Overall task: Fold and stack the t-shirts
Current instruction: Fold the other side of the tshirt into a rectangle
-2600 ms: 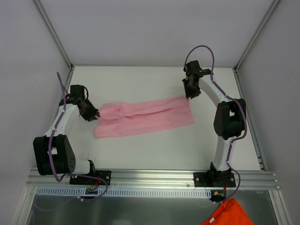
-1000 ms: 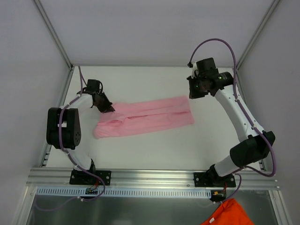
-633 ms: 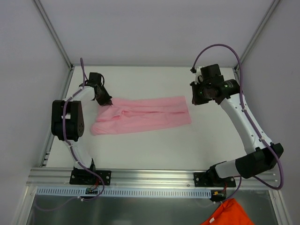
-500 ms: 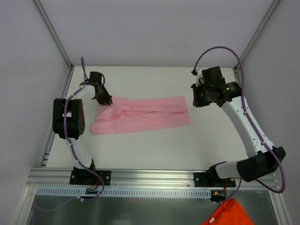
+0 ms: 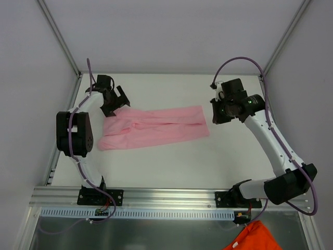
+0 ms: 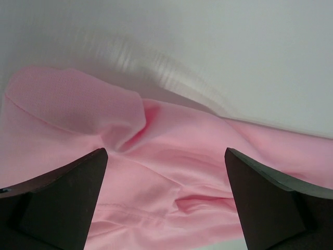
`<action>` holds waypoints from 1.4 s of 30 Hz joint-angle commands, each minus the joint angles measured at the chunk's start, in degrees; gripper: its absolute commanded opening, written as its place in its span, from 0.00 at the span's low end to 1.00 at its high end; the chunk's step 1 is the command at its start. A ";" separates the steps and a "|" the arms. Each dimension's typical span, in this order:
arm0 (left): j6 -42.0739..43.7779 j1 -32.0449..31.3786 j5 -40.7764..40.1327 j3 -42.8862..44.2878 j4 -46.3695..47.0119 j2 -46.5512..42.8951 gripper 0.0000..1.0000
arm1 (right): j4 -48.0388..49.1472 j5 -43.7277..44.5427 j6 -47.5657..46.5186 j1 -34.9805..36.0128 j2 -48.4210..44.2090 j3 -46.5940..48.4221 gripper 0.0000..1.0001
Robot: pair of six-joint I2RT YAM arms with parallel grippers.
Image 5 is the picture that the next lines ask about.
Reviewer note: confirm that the left aluminium frame post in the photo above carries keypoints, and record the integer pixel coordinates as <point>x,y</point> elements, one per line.
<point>58,36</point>

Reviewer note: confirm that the slotted cable duct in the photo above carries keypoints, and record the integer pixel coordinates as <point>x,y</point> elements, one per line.
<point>125,213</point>

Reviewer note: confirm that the orange t shirt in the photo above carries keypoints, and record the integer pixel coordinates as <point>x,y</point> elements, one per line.
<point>255,236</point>

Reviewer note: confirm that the aluminium mounting rail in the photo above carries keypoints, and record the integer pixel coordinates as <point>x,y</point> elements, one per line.
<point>62,196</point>

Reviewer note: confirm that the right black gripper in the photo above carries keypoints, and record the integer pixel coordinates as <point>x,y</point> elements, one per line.
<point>217,112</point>

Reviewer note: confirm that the aluminium frame post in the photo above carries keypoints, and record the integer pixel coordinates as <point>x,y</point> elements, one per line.
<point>58,36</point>
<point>300,12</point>

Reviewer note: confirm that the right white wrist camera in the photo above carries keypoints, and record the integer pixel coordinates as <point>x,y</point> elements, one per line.
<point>219,94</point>

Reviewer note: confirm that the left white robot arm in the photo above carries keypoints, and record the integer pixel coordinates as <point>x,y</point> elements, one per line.
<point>74,137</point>

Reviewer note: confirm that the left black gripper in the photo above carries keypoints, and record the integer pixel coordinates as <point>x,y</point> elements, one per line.
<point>114,101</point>

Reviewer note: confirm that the right aluminium frame post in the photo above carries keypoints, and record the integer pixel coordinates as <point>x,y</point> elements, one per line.
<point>300,12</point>

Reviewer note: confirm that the pink t shirt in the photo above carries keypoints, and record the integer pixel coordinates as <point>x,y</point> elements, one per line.
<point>133,128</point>

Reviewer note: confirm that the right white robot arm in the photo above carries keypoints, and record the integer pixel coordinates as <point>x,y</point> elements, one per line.
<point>292,175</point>

